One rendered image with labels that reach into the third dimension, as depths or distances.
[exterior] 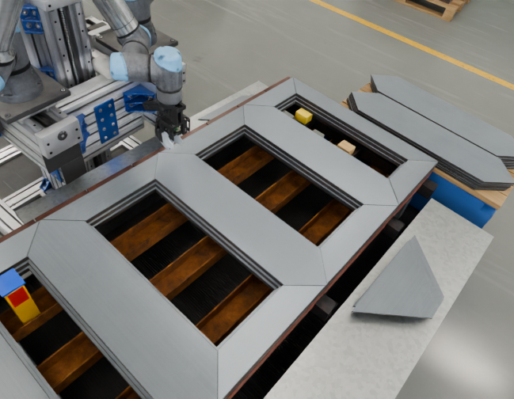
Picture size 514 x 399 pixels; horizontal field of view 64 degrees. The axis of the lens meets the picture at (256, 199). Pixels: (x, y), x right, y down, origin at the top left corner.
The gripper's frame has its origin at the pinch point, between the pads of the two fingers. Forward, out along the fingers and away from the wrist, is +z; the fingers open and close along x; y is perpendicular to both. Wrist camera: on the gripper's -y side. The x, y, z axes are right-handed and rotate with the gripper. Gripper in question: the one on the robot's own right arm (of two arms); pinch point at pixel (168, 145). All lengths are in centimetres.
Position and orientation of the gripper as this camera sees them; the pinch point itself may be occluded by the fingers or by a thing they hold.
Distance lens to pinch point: 144.5
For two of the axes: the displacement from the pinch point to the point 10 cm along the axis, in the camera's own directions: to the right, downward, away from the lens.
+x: 6.6, -5.1, 5.5
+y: 7.4, 5.6, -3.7
